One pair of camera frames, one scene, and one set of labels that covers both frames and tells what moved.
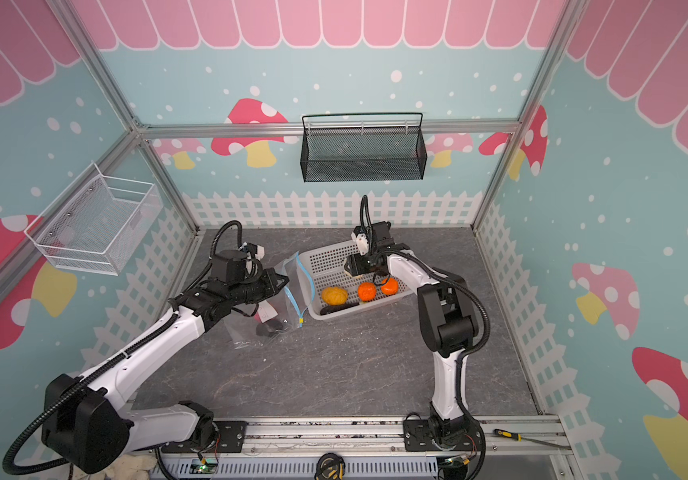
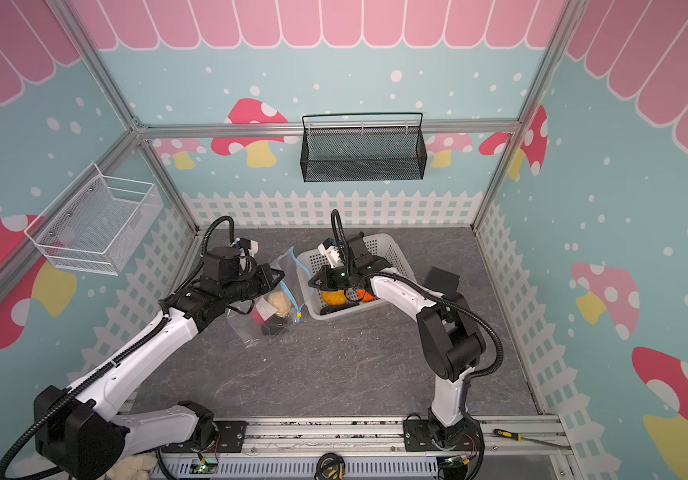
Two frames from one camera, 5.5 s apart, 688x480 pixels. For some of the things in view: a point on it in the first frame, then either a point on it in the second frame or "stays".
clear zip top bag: x=255 y=325 stays
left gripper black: x=266 y=283 stays
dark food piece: x=268 y=328 stays
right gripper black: x=358 y=264 -> x=332 y=285
